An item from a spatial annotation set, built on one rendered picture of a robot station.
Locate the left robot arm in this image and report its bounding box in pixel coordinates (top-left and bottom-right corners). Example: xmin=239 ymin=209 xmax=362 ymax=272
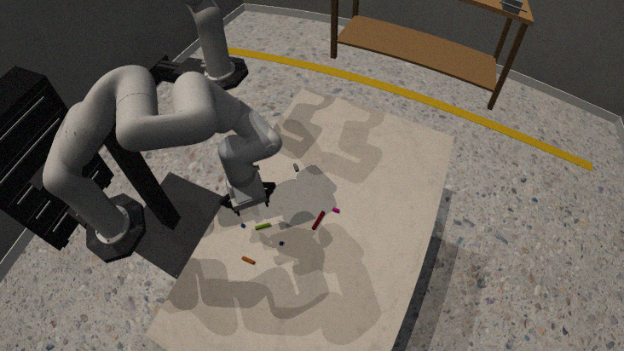
xmin=182 ymin=0 xmax=235 ymax=82

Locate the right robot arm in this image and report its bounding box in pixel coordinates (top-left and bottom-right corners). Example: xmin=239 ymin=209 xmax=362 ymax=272
xmin=43 ymin=65 xmax=282 ymax=245

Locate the dark red rod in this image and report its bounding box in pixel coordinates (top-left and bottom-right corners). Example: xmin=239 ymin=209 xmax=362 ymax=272
xmin=312 ymin=211 xmax=325 ymax=230

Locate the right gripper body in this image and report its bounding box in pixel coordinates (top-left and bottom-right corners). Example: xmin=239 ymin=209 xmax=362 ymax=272
xmin=226 ymin=171 xmax=264 ymax=199

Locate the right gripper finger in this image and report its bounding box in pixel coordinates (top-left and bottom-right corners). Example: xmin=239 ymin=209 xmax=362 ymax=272
xmin=263 ymin=182 xmax=276 ymax=207
xmin=219 ymin=194 xmax=240 ymax=216

